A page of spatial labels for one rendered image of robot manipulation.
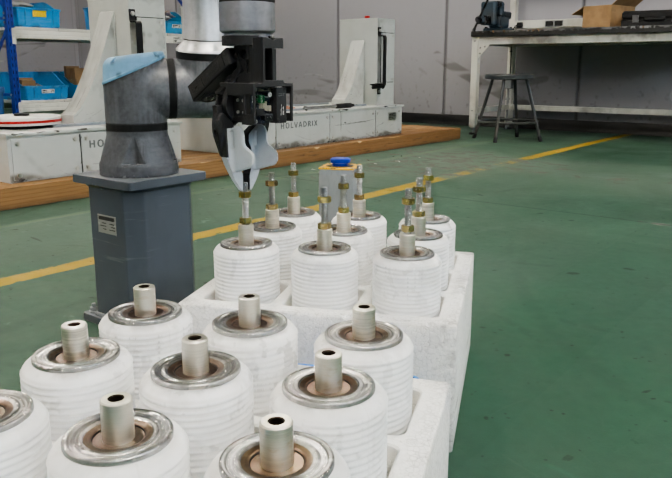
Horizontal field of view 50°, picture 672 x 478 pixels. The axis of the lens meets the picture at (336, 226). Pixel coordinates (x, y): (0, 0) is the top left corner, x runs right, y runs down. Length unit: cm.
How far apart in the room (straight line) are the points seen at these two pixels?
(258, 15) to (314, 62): 647
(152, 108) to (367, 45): 333
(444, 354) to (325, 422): 42
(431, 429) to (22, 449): 34
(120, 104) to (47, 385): 83
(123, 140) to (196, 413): 89
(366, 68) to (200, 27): 329
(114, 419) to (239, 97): 57
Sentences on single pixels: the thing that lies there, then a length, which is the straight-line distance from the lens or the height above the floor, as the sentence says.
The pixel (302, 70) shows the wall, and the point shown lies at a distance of 756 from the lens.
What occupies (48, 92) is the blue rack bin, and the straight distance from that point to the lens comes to 604.
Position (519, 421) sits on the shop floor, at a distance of 112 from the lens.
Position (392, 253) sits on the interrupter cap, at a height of 25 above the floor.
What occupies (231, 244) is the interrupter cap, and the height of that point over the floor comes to 25.
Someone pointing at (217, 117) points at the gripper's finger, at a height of 44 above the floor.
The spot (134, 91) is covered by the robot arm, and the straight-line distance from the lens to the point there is 141.
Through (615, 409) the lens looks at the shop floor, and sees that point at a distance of 120.
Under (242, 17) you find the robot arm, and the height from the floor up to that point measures 57.
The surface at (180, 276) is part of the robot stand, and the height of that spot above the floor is 10.
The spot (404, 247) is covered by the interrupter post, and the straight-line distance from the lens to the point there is 99.
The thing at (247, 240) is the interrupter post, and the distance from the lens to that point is 105.
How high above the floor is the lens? 50
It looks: 12 degrees down
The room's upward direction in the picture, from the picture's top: straight up
